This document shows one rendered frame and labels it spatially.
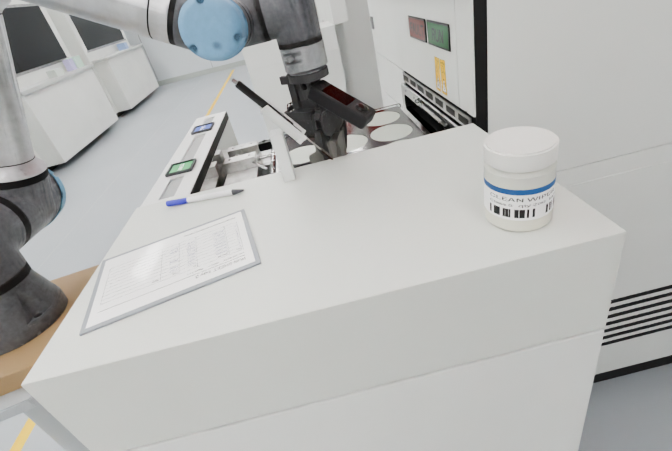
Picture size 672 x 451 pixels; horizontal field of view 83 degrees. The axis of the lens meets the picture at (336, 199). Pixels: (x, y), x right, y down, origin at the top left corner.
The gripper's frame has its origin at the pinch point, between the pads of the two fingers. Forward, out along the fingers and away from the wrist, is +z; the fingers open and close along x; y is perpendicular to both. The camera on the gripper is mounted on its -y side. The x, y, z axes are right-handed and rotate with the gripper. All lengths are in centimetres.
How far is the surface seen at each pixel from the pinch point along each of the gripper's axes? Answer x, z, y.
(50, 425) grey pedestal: 54, 24, 37
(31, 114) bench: -117, 25, 453
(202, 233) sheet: 28.9, -5.6, 6.2
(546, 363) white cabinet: 20.6, 13.3, -37.9
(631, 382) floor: -39, 91, -61
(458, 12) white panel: -15.2, -23.3, -19.9
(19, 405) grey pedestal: 55, 10, 26
